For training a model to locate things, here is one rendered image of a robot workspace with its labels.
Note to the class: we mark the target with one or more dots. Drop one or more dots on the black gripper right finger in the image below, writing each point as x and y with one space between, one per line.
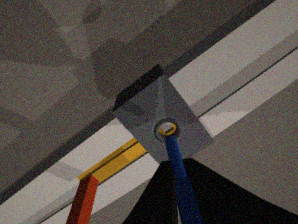
223 202

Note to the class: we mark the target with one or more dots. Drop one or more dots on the aluminum slotted rail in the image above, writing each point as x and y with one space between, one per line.
215 83

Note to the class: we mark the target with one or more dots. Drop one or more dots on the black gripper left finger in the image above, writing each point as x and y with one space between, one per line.
158 202

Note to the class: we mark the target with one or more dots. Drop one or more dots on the blue pin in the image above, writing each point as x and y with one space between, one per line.
187 203

